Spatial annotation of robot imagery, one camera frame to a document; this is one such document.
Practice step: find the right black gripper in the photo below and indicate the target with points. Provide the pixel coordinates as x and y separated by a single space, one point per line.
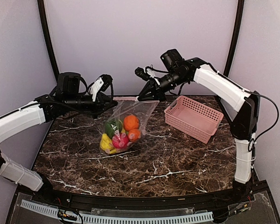
157 92

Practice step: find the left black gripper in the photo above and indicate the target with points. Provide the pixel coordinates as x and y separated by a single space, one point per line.
100 105

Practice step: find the green toy pepper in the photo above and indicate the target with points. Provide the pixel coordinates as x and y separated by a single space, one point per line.
112 127

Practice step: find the clear zip top bag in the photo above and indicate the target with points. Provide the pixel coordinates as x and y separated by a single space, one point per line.
131 106

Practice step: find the orange toy orange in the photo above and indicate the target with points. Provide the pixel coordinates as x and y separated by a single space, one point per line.
131 122

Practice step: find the yellow toy pear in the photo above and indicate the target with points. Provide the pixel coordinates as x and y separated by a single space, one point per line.
106 142

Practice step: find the red toy apple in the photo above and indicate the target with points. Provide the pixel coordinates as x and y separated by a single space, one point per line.
120 141

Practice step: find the orange green toy mango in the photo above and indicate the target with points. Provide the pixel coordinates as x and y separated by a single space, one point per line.
134 135

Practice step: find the pink plastic basket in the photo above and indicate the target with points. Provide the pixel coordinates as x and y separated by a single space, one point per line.
193 118

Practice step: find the yellow toy banana bunch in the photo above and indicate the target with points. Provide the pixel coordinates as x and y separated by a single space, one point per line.
115 151

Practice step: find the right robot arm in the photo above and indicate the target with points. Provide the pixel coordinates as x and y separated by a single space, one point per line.
243 101

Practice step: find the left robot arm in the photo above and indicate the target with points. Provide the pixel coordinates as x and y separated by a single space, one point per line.
71 94

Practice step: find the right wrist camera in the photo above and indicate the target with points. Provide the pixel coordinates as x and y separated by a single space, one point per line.
148 73

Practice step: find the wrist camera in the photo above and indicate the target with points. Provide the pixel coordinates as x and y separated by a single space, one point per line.
148 73
101 84

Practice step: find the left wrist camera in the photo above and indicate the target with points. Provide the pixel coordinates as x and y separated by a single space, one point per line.
101 84

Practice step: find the left black frame post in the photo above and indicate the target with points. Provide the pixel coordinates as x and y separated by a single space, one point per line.
47 37

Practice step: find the black frame post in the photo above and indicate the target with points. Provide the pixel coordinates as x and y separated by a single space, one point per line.
47 37
234 38

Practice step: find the right black frame post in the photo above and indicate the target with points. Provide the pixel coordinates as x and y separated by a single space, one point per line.
234 38

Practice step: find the white slotted cable duct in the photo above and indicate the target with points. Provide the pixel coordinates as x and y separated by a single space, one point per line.
113 217

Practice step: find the black front rail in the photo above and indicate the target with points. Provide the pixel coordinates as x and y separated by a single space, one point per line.
223 203

